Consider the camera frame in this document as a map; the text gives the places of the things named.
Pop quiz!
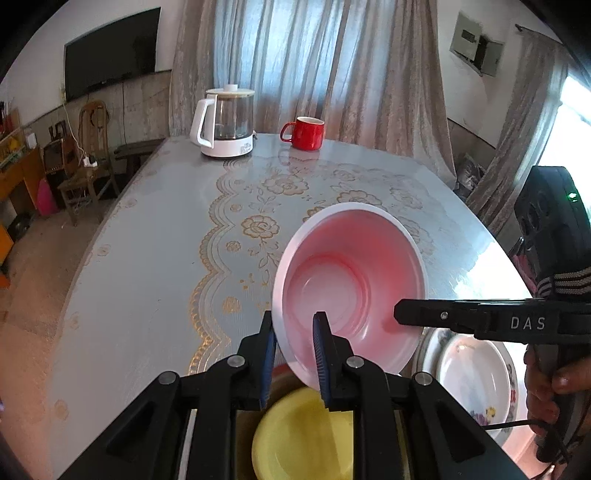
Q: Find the yellow plastic bowl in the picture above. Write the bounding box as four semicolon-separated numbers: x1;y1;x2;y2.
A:
252;387;353;480

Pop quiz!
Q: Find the red plastic bowl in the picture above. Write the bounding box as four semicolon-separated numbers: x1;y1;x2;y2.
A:
271;202;428;389

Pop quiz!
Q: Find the small white plate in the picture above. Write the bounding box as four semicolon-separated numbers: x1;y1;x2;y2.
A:
436;334;518;426

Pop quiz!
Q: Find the large white floral plate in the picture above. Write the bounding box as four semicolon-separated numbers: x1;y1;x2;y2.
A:
412;328;527;426

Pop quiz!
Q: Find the person right hand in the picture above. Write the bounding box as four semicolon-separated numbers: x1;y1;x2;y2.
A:
523;345;591;437

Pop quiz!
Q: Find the stainless steel basin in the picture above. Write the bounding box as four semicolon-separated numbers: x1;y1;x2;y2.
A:
232;368;417;480

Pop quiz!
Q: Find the right side curtain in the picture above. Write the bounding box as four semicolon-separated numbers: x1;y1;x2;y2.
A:
467;29;570;235

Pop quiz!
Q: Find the red mug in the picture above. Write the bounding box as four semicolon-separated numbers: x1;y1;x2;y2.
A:
280;116;325;151

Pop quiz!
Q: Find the white glass electric kettle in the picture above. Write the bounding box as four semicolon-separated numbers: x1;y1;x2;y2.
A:
189;84;254;159

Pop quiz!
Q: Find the beige sheer curtain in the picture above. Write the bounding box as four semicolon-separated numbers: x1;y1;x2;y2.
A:
168;1;456;185

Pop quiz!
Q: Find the white power strip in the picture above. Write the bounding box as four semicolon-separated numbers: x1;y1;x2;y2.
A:
82;156;98;168

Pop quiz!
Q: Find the pink plastic container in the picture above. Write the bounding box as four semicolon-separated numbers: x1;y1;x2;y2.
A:
37;178;60;217

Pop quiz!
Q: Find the orange wooden cabinet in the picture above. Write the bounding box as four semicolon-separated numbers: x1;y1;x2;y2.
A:
1;110;44;263

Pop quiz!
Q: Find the wooden chair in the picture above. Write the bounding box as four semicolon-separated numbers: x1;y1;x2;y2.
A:
58;100;121;226

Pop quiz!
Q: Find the wall electrical box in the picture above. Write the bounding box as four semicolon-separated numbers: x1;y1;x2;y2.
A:
450;12;504;77

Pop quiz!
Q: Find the black cable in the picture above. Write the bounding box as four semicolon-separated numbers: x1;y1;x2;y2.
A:
482;416;574;467

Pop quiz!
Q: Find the black wall television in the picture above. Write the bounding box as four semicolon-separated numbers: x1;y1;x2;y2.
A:
64;8;161;101

